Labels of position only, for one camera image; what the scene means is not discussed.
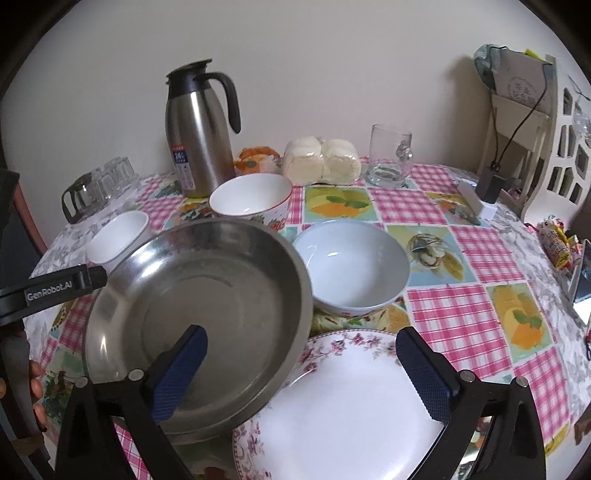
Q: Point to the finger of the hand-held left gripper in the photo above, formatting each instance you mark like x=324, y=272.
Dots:
x=92, y=278

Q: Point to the bag of white buns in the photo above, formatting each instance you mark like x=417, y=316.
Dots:
x=318, y=161

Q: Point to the stainless steel thermos jug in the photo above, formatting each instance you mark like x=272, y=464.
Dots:
x=194, y=129

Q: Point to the pink chequered fruit tablecloth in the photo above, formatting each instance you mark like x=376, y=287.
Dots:
x=461, y=318

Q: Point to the dark chair with red rim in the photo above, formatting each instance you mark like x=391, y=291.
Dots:
x=25, y=217

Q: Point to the clear glass mug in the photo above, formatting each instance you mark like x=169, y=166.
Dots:
x=388, y=152

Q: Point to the clear glass tumbler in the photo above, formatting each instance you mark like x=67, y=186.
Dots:
x=106, y=180
x=125, y=170

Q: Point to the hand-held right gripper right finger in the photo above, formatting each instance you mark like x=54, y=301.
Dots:
x=427, y=378

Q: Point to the floral rim white plate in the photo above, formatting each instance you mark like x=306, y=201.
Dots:
x=341, y=415

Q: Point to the plain white cup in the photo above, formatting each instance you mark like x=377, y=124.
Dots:
x=115, y=235

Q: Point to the white cutout storage rack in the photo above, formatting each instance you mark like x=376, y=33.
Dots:
x=563, y=161

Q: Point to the small white box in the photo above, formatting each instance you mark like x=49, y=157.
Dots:
x=475, y=198

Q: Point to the colourful candy packet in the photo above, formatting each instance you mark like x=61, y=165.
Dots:
x=556, y=242

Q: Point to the orange snack packet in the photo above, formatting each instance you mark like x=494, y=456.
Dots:
x=254, y=159

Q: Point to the pale blue bowl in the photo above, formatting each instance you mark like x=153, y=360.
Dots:
x=351, y=263

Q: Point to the grey bag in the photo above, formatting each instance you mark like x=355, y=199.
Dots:
x=521, y=78

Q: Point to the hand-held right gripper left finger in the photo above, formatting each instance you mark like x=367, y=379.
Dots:
x=181, y=378

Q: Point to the black charger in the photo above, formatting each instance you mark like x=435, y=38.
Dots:
x=488, y=184

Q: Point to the stainless steel pan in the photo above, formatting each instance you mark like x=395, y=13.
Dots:
x=207, y=286

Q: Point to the person's left hand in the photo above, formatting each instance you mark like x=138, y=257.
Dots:
x=39, y=397

